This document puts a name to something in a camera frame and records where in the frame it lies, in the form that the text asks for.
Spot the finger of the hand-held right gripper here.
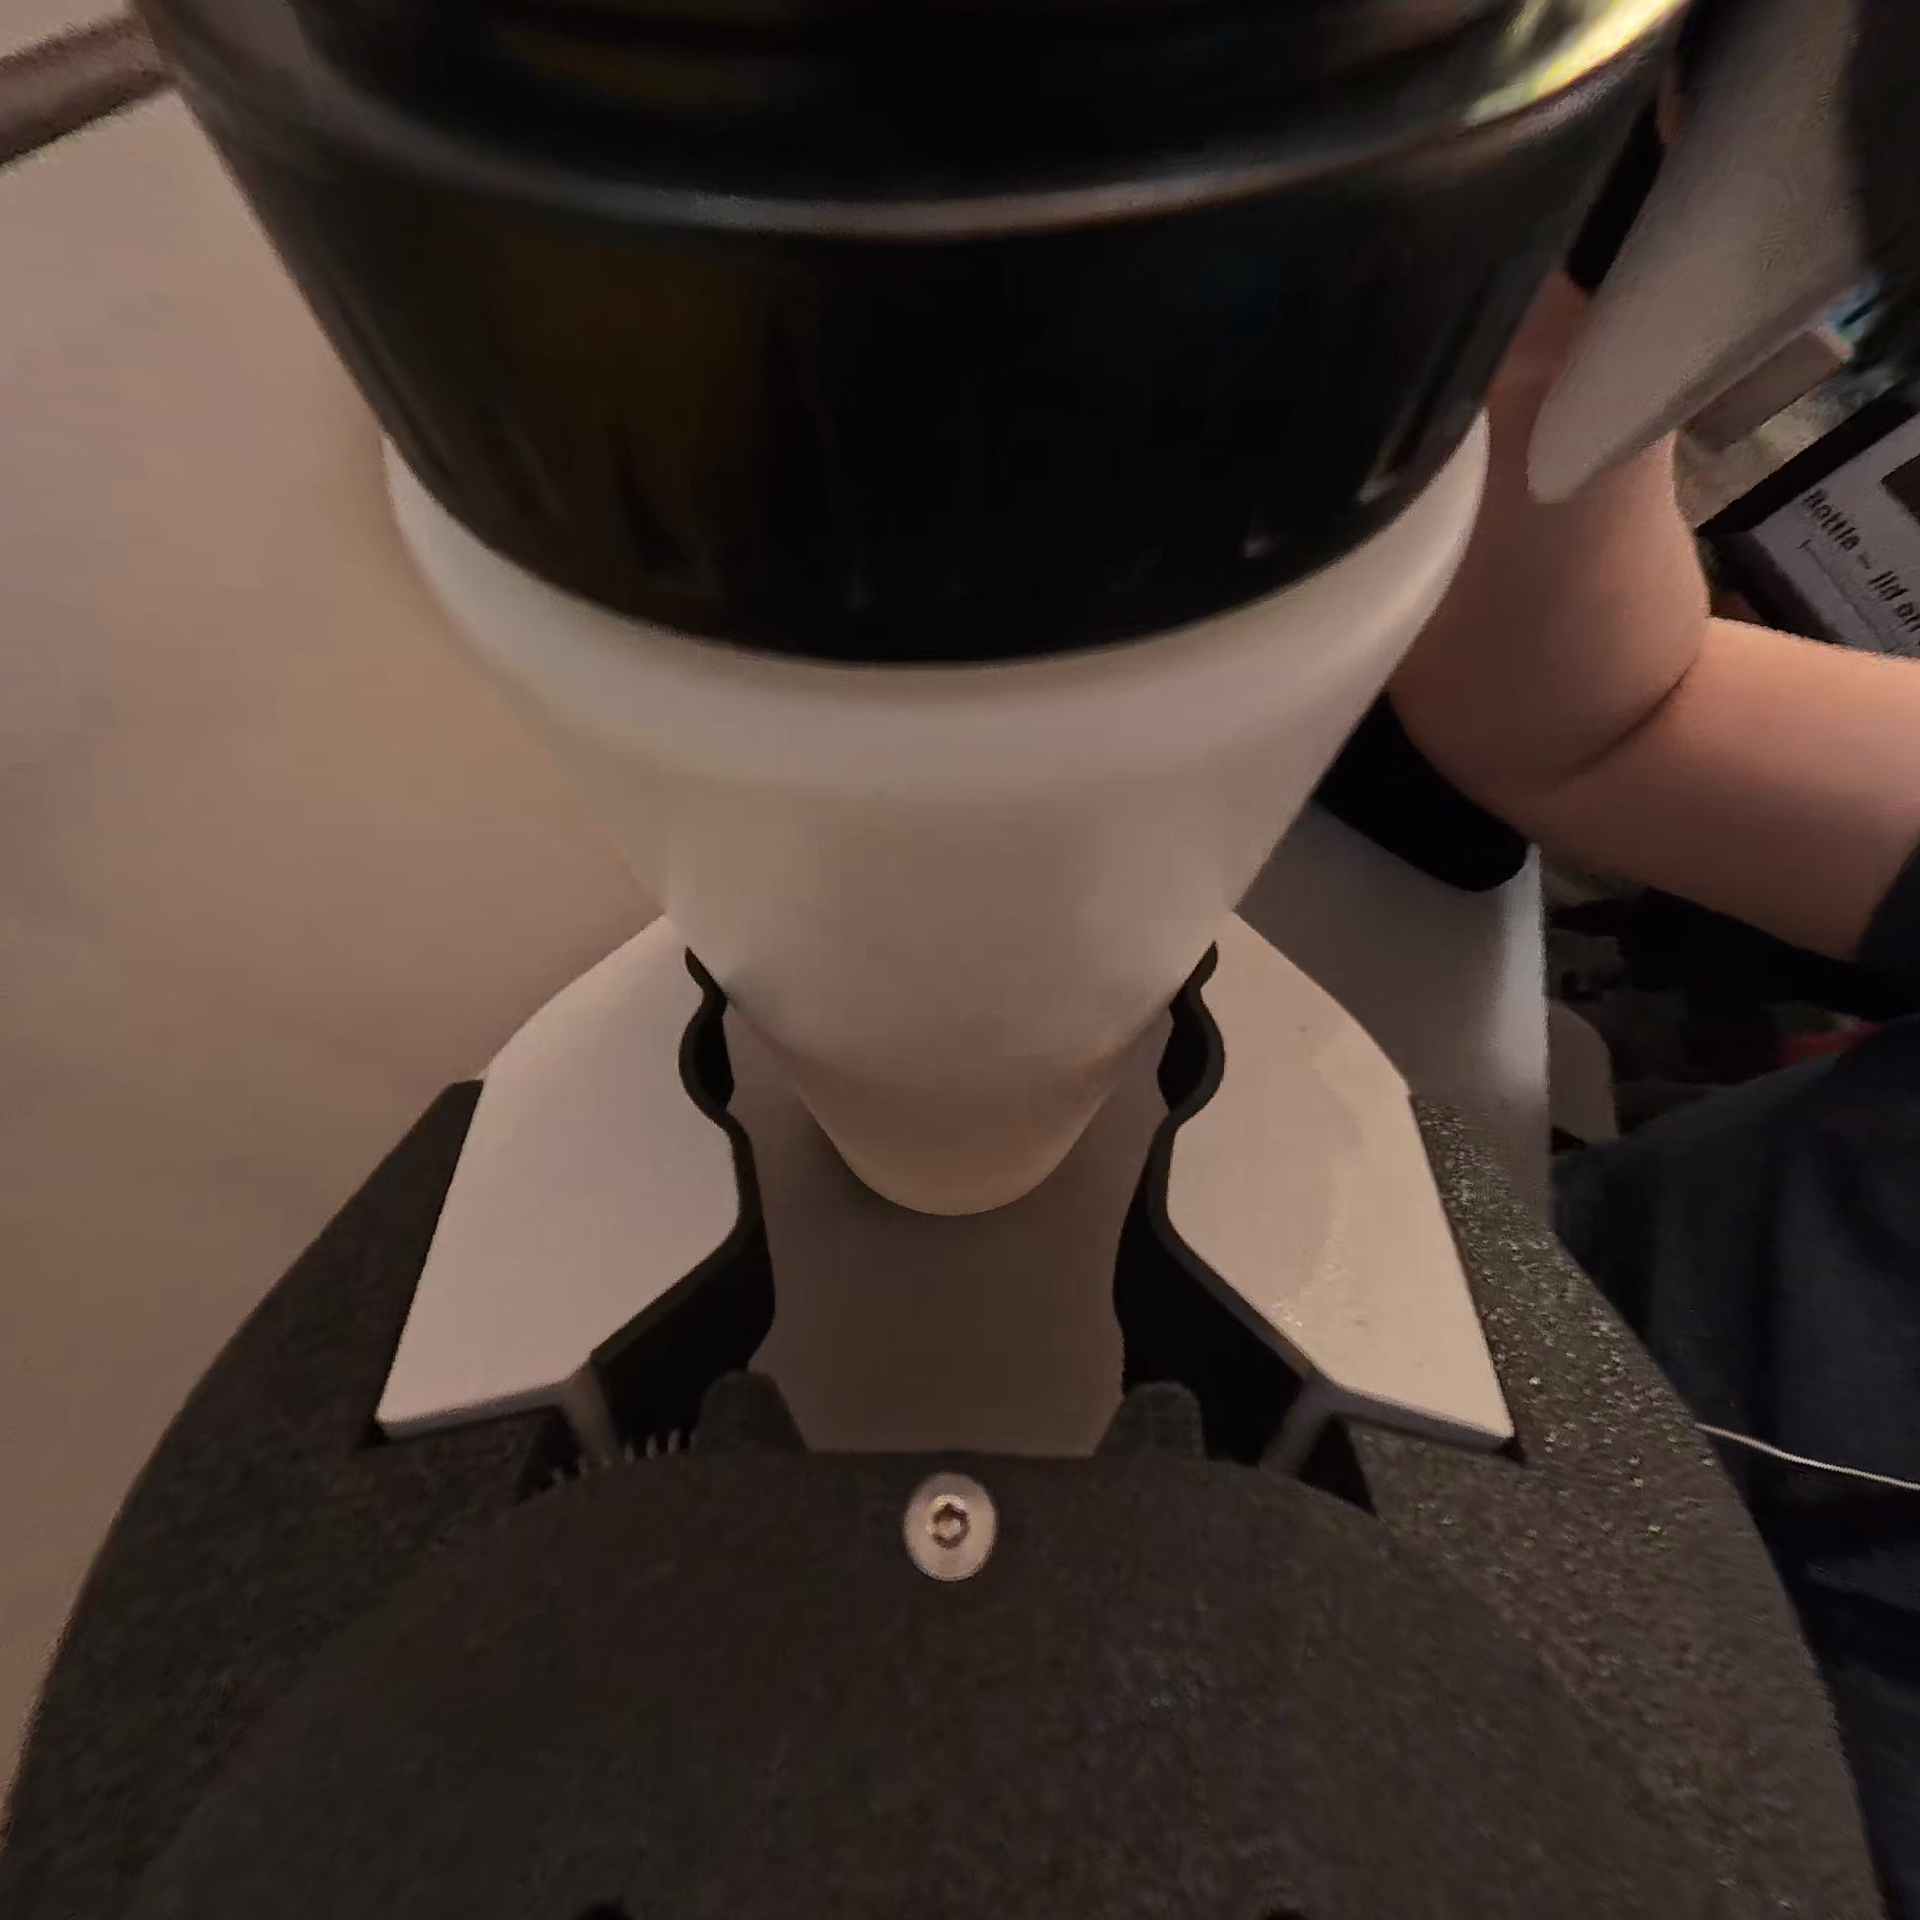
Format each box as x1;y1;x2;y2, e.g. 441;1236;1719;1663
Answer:
1527;0;1884;506

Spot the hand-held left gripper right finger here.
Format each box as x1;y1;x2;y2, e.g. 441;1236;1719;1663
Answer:
1110;913;1517;1469

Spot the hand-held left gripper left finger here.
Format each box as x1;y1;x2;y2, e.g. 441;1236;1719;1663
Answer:
374;919;777;1450

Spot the white plastic bottle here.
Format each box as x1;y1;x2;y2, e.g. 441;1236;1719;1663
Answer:
379;408;1497;1220

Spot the black bottle lid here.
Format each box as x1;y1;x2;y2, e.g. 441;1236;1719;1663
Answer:
132;0;1694;666

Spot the person's right forearm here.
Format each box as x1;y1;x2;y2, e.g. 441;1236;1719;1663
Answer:
1387;277;1913;962

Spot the black framed marker sign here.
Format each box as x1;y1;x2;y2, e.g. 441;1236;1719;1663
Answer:
1707;402;1920;666

